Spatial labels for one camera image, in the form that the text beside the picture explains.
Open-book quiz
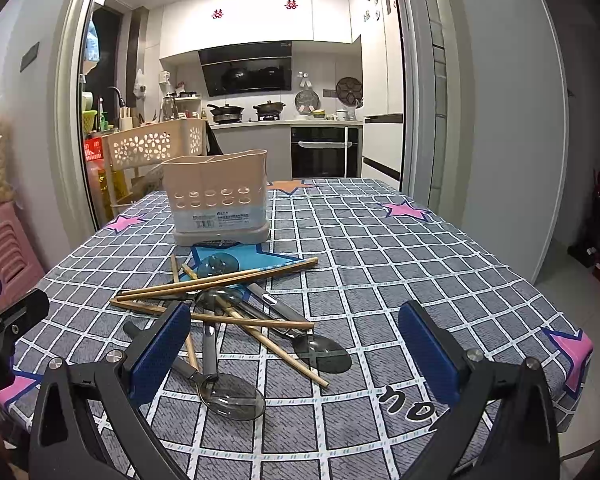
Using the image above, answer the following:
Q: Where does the dark handle metal spoon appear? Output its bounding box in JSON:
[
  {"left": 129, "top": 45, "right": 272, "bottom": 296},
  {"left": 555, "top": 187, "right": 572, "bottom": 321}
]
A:
[{"left": 247, "top": 283, "right": 352, "bottom": 374}]

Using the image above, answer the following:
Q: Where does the black range hood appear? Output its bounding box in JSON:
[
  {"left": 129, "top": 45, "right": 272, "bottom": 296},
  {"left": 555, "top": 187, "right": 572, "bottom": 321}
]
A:
[{"left": 198, "top": 41, "right": 292, "bottom": 96}]

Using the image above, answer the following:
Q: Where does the black pot on stove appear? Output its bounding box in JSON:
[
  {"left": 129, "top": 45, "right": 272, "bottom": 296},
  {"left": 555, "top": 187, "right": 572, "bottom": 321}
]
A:
[{"left": 253, "top": 101, "right": 286, "bottom": 122}]

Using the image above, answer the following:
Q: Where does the black bag hanging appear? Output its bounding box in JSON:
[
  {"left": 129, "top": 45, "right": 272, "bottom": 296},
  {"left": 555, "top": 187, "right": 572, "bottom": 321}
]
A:
[{"left": 204, "top": 122, "right": 223, "bottom": 156}]

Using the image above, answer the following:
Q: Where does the blue patterned chopstick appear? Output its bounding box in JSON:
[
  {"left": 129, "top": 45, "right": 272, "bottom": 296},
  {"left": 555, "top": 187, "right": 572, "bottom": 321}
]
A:
[{"left": 220, "top": 299, "right": 329, "bottom": 388}]

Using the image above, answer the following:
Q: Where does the black built-in oven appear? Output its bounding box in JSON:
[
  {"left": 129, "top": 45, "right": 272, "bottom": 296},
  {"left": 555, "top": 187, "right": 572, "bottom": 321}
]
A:
[{"left": 291, "top": 127, "right": 361, "bottom": 179}]

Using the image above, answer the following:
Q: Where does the plain wooden chopstick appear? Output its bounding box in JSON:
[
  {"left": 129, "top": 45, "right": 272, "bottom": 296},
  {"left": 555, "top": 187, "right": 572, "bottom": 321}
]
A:
[
  {"left": 114, "top": 257, "right": 318, "bottom": 301},
  {"left": 109, "top": 299, "right": 314, "bottom": 330}
]

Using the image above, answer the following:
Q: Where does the black wok on stove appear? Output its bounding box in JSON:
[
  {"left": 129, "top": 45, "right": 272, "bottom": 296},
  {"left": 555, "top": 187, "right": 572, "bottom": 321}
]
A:
[{"left": 207, "top": 103, "right": 244, "bottom": 125}]

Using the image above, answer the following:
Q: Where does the cream flower-cutout storage cart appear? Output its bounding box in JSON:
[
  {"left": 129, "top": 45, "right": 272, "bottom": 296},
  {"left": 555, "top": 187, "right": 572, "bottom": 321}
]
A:
[{"left": 102, "top": 118, "right": 208, "bottom": 214}]

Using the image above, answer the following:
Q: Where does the beige utensil holder caddy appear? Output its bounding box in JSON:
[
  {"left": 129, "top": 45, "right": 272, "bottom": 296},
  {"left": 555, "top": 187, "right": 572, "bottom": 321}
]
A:
[{"left": 162, "top": 150, "right": 270, "bottom": 246}]

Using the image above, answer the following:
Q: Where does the grey checkered tablecloth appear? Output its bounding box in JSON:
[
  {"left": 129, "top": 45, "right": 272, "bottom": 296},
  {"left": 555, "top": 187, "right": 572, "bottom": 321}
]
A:
[{"left": 15, "top": 179, "right": 593, "bottom": 479}]

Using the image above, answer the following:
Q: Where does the pink plastic stool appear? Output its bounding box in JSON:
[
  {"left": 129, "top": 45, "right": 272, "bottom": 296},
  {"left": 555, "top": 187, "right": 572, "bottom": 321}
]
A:
[{"left": 0, "top": 202, "right": 44, "bottom": 312}]

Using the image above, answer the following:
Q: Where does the white refrigerator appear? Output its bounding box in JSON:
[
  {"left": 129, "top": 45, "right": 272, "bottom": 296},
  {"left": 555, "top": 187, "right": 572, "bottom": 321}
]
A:
[{"left": 350, "top": 0, "right": 404, "bottom": 188}]

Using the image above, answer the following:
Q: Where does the blue translucent plastic spoon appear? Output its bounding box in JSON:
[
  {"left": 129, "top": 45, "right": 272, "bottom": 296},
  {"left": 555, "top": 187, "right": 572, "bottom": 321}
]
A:
[{"left": 196, "top": 252, "right": 239, "bottom": 278}]

